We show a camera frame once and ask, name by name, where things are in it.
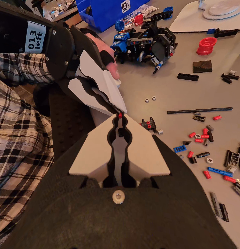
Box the long black axle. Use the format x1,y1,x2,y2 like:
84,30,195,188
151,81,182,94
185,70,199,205
167,107,233,114

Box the person's left forearm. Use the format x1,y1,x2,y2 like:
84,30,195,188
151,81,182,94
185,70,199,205
0,52,55,87

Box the black blue toy car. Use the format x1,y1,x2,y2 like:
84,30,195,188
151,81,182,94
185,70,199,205
110,6,178,74

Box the white book stand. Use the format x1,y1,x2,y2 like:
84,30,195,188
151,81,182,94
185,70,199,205
169,0,240,33

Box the pile of small toy bricks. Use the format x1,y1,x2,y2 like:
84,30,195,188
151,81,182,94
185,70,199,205
173,124,240,222

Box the light grey desk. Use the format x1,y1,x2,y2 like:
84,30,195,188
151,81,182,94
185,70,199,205
75,0,240,249

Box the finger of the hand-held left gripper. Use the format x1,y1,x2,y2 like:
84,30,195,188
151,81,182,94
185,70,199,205
75,50,128,114
67,77,119,117

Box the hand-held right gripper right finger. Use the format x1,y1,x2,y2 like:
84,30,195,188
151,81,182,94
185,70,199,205
121,113,170,188

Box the white oval stand base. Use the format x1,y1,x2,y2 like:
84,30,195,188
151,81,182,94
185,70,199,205
198,0,240,20

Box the black beam assembly red pins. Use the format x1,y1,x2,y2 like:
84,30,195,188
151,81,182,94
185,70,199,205
139,117,157,133

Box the black square tile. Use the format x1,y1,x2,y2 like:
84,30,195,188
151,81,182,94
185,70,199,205
193,60,212,73

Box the black short beam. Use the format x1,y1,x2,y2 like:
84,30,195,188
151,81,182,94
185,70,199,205
177,73,199,81

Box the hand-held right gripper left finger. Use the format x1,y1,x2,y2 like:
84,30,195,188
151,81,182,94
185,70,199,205
69,114,121,187

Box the person's left hand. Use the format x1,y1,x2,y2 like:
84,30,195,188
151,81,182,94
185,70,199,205
85,33,121,80

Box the dark dimpled panel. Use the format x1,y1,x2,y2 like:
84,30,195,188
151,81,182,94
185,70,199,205
33,84,96,156

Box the blue wheel hub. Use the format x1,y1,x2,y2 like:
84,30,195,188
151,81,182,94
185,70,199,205
115,20,125,32

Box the blue storage bin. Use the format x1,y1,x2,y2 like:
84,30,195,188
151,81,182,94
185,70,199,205
75,0,151,32

